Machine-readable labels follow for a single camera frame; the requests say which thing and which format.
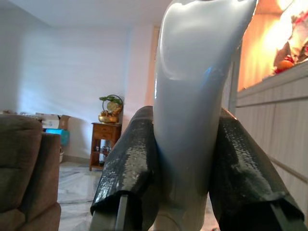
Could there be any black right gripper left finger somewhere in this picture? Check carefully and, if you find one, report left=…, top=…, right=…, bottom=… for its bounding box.
left=90, top=105, right=161, bottom=231

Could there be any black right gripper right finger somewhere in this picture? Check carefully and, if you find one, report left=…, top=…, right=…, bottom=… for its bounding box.
left=207, top=108, right=305, bottom=231

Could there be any beige long-handled dustpan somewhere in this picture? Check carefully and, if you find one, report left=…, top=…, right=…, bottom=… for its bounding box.
left=152, top=0, right=258, bottom=231

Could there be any dark wooden side table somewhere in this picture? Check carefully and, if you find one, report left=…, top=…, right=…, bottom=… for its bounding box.
left=89, top=122, right=123, bottom=172

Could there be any gold round ornament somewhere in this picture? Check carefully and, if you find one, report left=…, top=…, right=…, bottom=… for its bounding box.
left=98, top=94, right=124, bottom=125

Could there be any light wooden cabinet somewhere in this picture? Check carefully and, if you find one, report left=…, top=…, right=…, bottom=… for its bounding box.
left=236, top=64, right=308, bottom=209

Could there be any teal box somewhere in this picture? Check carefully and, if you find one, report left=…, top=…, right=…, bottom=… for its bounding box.
left=45, top=128, right=71, bottom=145

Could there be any open cardboard box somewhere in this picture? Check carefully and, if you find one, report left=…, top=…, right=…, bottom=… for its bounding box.
left=35, top=112, right=72, bottom=132

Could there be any brown fabric sofa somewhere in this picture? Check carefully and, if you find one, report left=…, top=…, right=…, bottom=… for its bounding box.
left=0, top=115, right=62, bottom=231

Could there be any orange fruit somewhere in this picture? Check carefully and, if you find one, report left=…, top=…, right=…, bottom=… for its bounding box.
left=276, top=60, right=295, bottom=71

